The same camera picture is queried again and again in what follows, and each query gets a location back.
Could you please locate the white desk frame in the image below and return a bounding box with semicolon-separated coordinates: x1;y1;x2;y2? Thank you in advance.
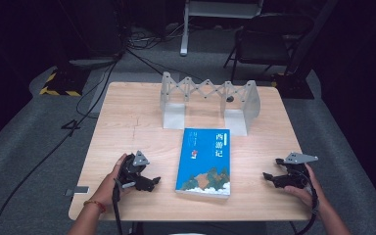
179;0;263;57

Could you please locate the black folding chair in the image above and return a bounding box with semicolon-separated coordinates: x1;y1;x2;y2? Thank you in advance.
223;13;316;82

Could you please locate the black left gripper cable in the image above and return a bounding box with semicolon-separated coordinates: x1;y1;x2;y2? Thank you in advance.
112;180;125;235

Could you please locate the red and gold bracelet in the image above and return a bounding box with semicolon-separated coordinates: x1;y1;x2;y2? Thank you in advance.
83;199;107;213

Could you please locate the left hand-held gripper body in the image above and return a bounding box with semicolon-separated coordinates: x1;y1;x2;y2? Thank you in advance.
116;150;151;192

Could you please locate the long black floor cable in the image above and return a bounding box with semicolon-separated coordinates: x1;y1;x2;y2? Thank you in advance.
0;60;120;235

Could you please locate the black yellow striped base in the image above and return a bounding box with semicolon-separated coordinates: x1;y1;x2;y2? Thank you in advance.
38;67;91;97

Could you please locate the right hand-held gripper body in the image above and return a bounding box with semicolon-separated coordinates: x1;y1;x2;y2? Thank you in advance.
282;152;319;190

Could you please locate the person's left hand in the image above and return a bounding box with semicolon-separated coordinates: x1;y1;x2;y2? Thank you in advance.
92;153;128;208

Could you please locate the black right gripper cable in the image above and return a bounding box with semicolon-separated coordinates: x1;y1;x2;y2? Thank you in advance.
290;168;321;235

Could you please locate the grey metal bracket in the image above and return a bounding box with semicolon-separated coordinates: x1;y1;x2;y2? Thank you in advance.
64;185;90;198

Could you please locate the black stand base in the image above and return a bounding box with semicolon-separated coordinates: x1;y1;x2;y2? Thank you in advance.
272;72;315;100

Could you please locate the grey expandable book rack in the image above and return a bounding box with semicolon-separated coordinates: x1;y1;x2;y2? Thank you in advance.
160;71;261;137

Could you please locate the bundle of floor cables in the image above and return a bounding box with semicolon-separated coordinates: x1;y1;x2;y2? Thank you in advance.
123;23;190;52

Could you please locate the blue book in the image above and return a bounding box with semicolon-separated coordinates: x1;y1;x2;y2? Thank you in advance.
174;127;232;199

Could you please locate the person's right hand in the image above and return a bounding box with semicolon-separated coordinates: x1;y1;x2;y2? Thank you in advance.
283;164;328;213

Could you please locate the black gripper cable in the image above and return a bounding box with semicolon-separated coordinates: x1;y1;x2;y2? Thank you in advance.
290;168;321;235
112;180;125;235

